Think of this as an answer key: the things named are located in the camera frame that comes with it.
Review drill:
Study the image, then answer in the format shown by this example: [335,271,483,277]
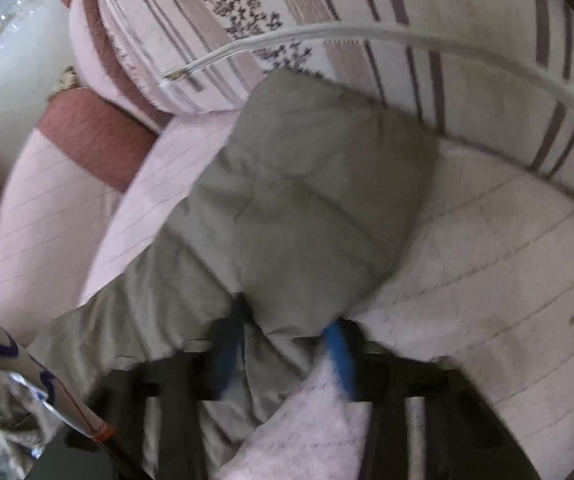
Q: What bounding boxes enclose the olive quilted hooded jacket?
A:
[30,70,439,468]

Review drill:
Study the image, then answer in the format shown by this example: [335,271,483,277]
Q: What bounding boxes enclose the pink quilted bed mattress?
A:
[80,113,574,479]

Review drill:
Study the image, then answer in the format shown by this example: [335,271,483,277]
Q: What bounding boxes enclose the pink red-trimmed side cushion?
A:
[0,88,157,344]

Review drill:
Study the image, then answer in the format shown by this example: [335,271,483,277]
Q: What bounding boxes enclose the white patterned tube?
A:
[0,326,114,443]

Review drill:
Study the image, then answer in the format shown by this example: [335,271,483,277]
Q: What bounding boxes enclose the striped floral side pillow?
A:
[63,0,574,195]

